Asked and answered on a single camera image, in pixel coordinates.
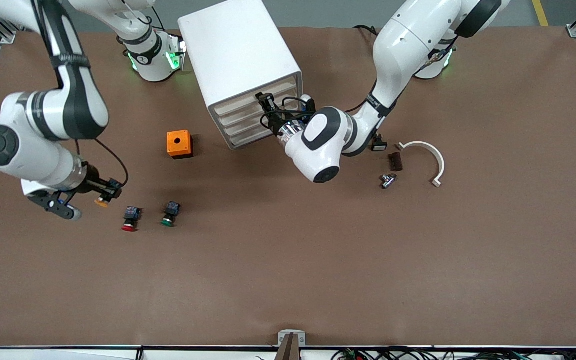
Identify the beige cabinet drawer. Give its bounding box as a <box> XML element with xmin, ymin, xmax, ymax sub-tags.
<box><xmin>226</xmin><ymin>120</ymin><xmax>284</xmax><ymax>150</ymax></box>
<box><xmin>221</xmin><ymin>107</ymin><xmax>289</xmax><ymax>141</ymax></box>
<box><xmin>210</xmin><ymin>75</ymin><xmax>303</xmax><ymax>121</ymax></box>
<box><xmin>215</xmin><ymin>87</ymin><xmax>303</xmax><ymax>131</ymax></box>

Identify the red mushroom push button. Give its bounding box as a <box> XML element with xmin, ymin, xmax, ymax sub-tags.
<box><xmin>121</xmin><ymin>206</ymin><xmax>142</xmax><ymax>233</ymax></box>

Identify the white drawer cabinet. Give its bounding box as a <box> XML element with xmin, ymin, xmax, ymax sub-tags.
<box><xmin>177</xmin><ymin>0</ymin><xmax>304</xmax><ymax>151</ymax></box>

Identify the green mushroom push button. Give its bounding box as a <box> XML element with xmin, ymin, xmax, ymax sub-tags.
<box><xmin>161</xmin><ymin>201</ymin><xmax>181</xmax><ymax>227</ymax></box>

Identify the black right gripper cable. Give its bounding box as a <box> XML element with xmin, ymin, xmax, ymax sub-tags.
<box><xmin>74</xmin><ymin>137</ymin><xmax>130</xmax><ymax>190</ymax></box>

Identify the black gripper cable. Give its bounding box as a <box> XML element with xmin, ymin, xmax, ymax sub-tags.
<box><xmin>74</xmin><ymin>137</ymin><xmax>130</xmax><ymax>190</ymax></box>
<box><xmin>260</xmin><ymin>96</ymin><xmax>316</xmax><ymax>130</ymax></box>

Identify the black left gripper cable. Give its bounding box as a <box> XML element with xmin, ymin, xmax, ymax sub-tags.
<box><xmin>260</xmin><ymin>96</ymin><xmax>316</xmax><ymax>130</ymax></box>

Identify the orange button enclosure box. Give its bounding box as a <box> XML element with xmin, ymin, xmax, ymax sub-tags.
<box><xmin>166</xmin><ymin>130</ymin><xmax>194</xmax><ymax>160</ymax></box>

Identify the white half ring clamp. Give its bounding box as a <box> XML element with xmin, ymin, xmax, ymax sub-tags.
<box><xmin>398</xmin><ymin>141</ymin><xmax>446</xmax><ymax>188</ymax></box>

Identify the grey metal bracket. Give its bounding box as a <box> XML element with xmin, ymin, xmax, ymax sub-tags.
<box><xmin>277</xmin><ymin>330</ymin><xmax>307</xmax><ymax>348</ymax></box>

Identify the dark camera post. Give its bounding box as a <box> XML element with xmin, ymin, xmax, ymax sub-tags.
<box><xmin>274</xmin><ymin>333</ymin><xmax>301</xmax><ymax>360</ymax></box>

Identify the black cable bundle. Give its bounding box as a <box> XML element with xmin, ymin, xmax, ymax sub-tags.
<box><xmin>330</xmin><ymin>346</ymin><xmax>576</xmax><ymax>360</ymax></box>

